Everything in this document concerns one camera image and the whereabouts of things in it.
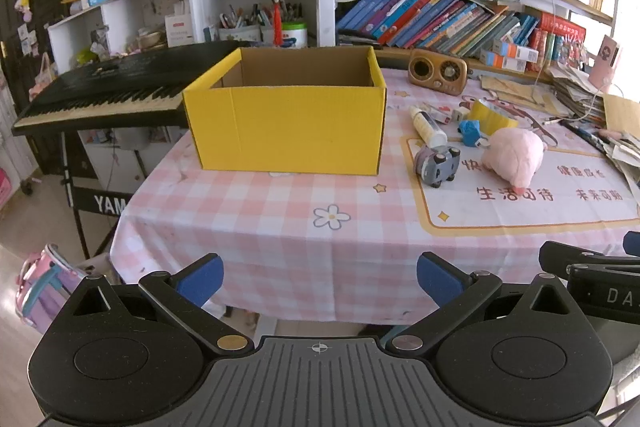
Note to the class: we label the yellow tape roll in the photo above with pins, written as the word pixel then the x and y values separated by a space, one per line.
pixel 492 114

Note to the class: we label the black keyboard stand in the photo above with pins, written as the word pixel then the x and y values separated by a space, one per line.
pixel 100 202

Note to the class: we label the grey toy car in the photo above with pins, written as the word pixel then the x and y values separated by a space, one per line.
pixel 437 164

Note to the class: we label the green toy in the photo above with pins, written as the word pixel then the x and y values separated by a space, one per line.
pixel 86 57

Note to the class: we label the blue orange white carton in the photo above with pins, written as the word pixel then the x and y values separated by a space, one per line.
pixel 502 62
pixel 517 49

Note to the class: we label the small white red-label box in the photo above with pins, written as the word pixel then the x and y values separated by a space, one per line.
pixel 442 114

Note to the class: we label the black electronic keyboard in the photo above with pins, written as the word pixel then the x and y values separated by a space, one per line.
pixel 100 82

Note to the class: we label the pink checked cloth desktop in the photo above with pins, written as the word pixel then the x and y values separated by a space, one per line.
pixel 280 257

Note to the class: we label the row of colourful books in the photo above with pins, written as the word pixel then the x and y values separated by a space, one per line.
pixel 435 14

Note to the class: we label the pile of booklets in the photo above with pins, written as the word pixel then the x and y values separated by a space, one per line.
pixel 620 152

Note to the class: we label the white cubby shelf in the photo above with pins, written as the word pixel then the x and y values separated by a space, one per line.
pixel 125 14

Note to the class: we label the white upright carton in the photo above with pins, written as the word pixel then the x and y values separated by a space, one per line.
pixel 178 31

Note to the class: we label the brown cardboard carton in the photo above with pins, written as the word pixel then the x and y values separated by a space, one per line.
pixel 625 112

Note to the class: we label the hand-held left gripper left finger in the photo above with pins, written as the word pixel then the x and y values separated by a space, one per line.
pixel 202 279

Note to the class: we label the red tassel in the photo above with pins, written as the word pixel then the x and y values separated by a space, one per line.
pixel 276 24

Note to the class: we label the stack of papers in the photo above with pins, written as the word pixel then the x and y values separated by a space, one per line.
pixel 580 89

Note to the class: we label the white jar green lid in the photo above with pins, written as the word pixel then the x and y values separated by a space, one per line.
pixel 295 36

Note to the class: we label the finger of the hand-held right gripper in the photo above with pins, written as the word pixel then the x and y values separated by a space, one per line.
pixel 590 257
pixel 633 242

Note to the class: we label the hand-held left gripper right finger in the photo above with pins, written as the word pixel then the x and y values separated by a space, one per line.
pixel 440 277

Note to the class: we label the stacked bowls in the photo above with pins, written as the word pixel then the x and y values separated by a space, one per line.
pixel 150 39

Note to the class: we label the pink plush pig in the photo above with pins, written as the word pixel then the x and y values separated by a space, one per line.
pixel 515 154

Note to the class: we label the small blue toy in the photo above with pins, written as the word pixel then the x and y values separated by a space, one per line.
pixel 470 132

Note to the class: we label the yellow cardboard box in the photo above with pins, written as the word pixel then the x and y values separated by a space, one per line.
pixel 285 127

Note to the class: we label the stack of cardboard pieces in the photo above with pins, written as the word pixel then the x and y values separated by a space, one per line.
pixel 520 94

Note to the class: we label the hanging tote bag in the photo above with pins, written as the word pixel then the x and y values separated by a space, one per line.
pixel 44 79

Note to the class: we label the pink purple backpack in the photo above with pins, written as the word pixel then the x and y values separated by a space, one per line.
pixel 40 297

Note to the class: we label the pen cup with pens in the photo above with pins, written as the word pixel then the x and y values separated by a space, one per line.
pixel 290 12
pixel 240 29

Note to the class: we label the white charger plug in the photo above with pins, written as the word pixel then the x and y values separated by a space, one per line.
pixel 459 113

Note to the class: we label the pink standing device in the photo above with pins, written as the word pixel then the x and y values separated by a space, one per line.
pixel 605 59

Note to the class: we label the brown retro radio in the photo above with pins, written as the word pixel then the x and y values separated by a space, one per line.
pixel 437 72

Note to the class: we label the white spray bottle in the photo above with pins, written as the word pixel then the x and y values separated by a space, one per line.
pixel 429 129

